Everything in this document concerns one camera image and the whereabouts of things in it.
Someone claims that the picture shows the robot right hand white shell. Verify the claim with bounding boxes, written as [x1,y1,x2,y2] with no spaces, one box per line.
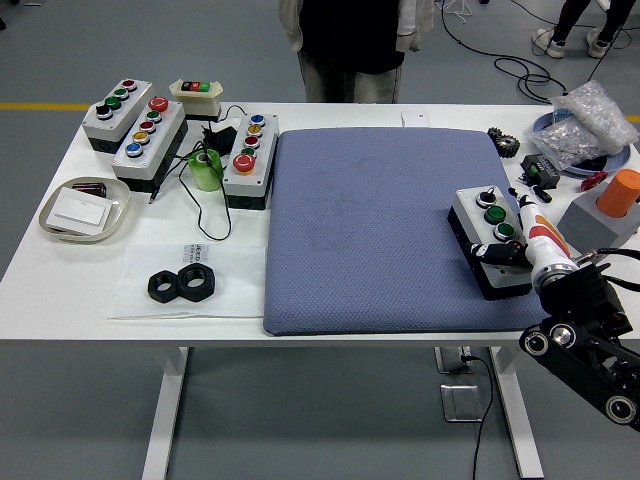
[464,187,575,282]

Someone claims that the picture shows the four-button box with selector knob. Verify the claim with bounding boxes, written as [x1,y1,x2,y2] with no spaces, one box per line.
[446,186,535,301]

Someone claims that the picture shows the five-button box grey base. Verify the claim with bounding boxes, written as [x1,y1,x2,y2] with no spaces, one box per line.
[221,112,280,211]

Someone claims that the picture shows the five-button box black base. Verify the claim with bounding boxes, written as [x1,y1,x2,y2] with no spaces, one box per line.
[109,95,190,194]

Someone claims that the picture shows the four-button box with black button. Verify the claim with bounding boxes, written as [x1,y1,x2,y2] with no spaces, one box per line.
[81,78,154,154]

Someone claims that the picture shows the grey block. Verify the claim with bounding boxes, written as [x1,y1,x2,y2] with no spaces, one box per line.
[556,189,640,256]

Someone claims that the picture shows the black module green terminals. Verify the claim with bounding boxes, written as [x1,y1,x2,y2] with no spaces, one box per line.
[519,153,562,190]

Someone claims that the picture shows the orange cylinder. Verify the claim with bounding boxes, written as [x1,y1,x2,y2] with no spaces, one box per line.
[596,168,640,219]

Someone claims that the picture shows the large black gear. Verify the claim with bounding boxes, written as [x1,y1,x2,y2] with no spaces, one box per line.
[494,133,521,159]

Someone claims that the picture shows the bag of clear parts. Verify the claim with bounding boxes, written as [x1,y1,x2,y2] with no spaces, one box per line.
[524,122,609,171]

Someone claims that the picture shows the blue plate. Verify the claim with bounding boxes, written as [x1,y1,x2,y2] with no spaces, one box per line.
[531,110,634,177]

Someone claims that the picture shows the blue-grey quilted mat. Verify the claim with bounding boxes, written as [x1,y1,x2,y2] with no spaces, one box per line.
[262,127,559,337]

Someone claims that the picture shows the white table leg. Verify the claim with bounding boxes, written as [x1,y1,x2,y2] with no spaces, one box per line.
[487,346,545,479]
[141,346,190,480]

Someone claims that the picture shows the metal floor socket plate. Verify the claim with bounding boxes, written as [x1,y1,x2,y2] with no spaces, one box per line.
[439,383,489,424]

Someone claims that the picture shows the background person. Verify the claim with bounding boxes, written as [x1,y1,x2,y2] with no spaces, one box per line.
[530,0,640,60]

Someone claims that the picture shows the clear plastic bag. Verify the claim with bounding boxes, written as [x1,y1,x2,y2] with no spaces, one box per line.
[108,243,269,321]

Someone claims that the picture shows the black power adapter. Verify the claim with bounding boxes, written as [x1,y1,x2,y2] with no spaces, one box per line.
[201,124,239,156]

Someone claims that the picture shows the black hex nut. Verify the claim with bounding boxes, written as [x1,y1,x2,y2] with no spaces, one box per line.
[177,263,217,301]
[147,269,184,304]

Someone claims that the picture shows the green tape roll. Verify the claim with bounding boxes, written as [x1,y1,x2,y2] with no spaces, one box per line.
[187,148,223,193]

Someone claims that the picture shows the white shallow tray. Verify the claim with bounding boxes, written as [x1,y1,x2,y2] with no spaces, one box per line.
[38,176,132,245]

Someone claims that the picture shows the dark red small part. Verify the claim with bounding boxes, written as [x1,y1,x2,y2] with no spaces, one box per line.
[71,182,109,199]

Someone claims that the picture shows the black power cable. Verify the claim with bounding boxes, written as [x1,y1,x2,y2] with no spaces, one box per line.
[462,353,495,480]

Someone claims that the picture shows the black floor cables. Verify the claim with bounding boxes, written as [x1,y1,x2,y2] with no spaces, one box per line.
[439,0,571,105]

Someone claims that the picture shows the cream switch box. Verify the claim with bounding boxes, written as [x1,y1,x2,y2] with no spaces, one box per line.
[168,78,225,122]

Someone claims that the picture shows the black adapter cord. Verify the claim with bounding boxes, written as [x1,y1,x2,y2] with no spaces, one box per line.
[148,103,249,241]

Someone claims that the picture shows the white wall switch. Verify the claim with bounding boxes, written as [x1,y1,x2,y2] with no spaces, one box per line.
[48,188,112,232]

